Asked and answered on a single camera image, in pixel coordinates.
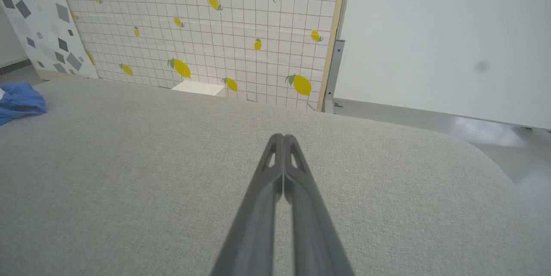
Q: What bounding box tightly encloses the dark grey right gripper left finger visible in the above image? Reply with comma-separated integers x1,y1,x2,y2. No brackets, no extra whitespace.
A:
210,134,285,276

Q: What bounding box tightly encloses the plain white partition board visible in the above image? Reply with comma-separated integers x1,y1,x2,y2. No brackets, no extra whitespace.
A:
334,0,551,130

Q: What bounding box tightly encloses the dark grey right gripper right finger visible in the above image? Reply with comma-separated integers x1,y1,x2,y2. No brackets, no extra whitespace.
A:
283,134,356,276

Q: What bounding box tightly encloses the white box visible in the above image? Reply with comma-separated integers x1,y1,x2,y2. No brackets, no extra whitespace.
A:
171,80,226,97

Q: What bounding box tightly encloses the lemon print partition panel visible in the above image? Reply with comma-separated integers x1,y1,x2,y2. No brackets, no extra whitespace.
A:
55,0,349,112

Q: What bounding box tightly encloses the terrazzo print panel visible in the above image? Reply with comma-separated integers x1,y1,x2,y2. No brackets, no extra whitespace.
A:
0,0,99,81

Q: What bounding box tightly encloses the grey metal partition bracket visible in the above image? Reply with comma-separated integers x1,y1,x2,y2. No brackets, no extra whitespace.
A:
324,40,346,114

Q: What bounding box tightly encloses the blue shirt with white collar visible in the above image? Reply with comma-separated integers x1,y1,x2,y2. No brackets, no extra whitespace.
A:
0,82,47,126

